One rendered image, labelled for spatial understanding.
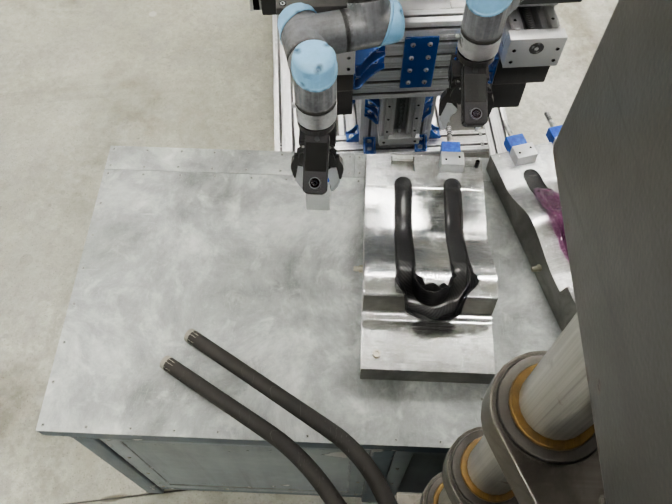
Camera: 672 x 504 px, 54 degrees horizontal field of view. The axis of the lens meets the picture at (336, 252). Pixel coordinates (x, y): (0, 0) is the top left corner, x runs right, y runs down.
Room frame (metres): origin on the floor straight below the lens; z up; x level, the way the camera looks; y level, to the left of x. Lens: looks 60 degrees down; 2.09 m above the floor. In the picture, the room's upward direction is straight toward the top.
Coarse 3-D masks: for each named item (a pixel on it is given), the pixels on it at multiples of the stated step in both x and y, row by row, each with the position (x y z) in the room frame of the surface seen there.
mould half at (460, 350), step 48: (384, 192) 0.83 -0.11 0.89; (432, 192) 0.83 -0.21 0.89; (480, 192) 0.83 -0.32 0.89; (384, 240) 0.71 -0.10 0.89; (432, 240) 0.71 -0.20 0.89; (480, 240) 0.71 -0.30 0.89; (384, 288) 0.58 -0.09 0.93; (480, 288) 0.58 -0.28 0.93; (384, 336) 0.51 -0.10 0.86; (432, 336) 0.51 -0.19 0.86; (480, 336) 0.51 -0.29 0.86
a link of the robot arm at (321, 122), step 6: (294, 102) 0.82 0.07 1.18; (336, 102) 0.81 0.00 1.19; (336, 108) 0.81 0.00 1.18; (300, 114) 0.79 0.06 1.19; (330, 114) 0.79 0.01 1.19; (336, 114) 0.81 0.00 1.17; (300, 120) 0.79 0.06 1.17; (306, 120) 0.79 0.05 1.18; (312, 120) 0.78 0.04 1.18; (318, 120) 0.78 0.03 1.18; (324, 120) 0.78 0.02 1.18; (330, 120) 0.79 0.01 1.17; (306, 126) 0.79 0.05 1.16; (312, 126) 0.78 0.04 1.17; (318, 126) 0.78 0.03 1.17; (324, 126) 0.78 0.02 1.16
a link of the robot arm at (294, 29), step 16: (288, 16) 0.93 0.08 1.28; (304, 16) 0.93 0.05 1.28; (320, 16) 0.93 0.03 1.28; (336, 16) 0.93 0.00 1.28; (288, 32) 0.90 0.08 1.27; (304, 32) 0.89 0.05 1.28; (320, 32) 0.90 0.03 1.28; (336, 32) 0.90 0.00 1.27; (288, 48) 0.87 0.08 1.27; (336, 48) 0.89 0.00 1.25
